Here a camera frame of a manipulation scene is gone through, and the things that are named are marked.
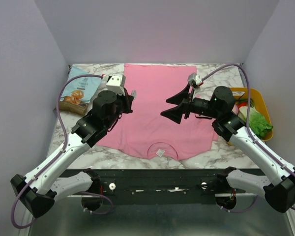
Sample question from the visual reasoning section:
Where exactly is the pink t-shirt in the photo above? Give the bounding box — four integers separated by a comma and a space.
97, 64, 218, 160

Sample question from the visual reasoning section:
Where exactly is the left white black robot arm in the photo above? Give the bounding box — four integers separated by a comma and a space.
11, 90, 135, 218

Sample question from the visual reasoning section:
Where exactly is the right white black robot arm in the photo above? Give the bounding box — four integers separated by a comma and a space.
161, 85, 295, 213

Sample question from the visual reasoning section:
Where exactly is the purple onion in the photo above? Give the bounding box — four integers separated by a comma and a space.
232, 106, 239, 115

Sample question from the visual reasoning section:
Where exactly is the red pepper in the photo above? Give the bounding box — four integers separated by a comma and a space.
238, 102, 248, 108

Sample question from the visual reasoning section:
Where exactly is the blue chips bag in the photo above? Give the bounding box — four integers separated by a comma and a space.
59, 77, 102, 116

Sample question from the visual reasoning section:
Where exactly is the yellow plastic basket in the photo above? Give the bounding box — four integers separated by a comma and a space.
231, 88, 273, 142

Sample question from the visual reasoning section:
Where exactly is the green lettuce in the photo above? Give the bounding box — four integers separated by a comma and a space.
249, 108, 273, 139

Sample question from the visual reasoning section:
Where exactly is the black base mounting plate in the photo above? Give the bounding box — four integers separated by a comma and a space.
61, 169, 264, 206

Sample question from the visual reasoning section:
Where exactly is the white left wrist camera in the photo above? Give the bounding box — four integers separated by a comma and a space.
102, 74, 126, 96

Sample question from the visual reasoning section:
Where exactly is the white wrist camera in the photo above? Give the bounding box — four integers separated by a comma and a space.
187, 73, 204, 92
102, 74, 126, 96

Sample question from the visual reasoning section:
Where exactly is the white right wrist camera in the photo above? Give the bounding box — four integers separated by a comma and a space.
187, 73, 204, 92

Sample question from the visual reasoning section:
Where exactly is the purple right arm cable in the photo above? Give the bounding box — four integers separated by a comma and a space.
200, 63, 295, 214

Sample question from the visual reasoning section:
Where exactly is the aluminium frame rail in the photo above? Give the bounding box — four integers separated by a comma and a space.
68, 190, 261, 198

